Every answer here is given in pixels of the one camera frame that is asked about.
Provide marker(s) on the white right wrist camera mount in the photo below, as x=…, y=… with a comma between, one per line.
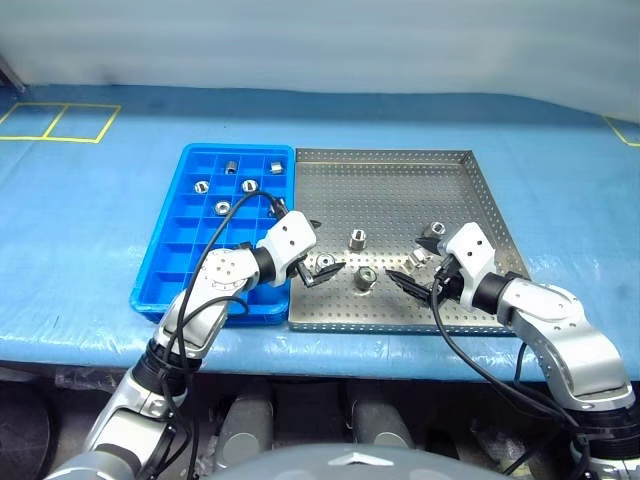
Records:
x=470, y=250

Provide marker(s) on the blue plastic table cover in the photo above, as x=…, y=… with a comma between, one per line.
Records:
x=75, y=225

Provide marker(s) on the metal nut centre tray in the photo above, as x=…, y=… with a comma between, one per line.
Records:
x=358, y=239

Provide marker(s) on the perforated metal tray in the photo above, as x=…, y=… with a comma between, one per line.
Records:
x=380, y=200

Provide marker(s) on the yellow tape double rectangle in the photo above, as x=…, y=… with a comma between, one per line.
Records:
x=70, y=105

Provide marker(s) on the grey metal bar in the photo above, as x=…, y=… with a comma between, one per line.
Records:
x=12, y=77

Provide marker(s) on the grey robot torso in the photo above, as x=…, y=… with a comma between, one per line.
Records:
x=350, y=467

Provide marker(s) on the metal nut in blue tray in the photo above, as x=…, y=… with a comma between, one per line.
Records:
x=230, y=166
x=249, y=186
x=222, y=207
x=200, y=187
x=276, y=168

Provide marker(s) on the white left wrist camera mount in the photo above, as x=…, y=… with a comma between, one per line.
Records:
x=290, y=235

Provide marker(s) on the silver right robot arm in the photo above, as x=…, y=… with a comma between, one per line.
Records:
x=550, y=310

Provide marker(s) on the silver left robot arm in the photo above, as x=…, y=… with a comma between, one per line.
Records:
x=225, y=272

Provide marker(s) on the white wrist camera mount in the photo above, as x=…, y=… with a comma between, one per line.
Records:
x=470, y=250
x=290, y=235

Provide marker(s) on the metal nut dark centre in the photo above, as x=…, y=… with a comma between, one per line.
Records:
x=365, y=278

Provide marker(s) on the yellow tape corner marking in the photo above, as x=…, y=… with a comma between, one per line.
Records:
x=619, y=132

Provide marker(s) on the grey rounded robot leg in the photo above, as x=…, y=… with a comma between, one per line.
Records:
x=245, y=430
x=382, y=425

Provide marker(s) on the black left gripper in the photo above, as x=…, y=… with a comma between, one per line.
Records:
x=300, y=270

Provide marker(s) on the blue compartment tray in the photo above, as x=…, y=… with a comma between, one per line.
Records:
x=175, y=235

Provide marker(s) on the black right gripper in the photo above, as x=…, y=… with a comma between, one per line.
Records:
x=448, y=282

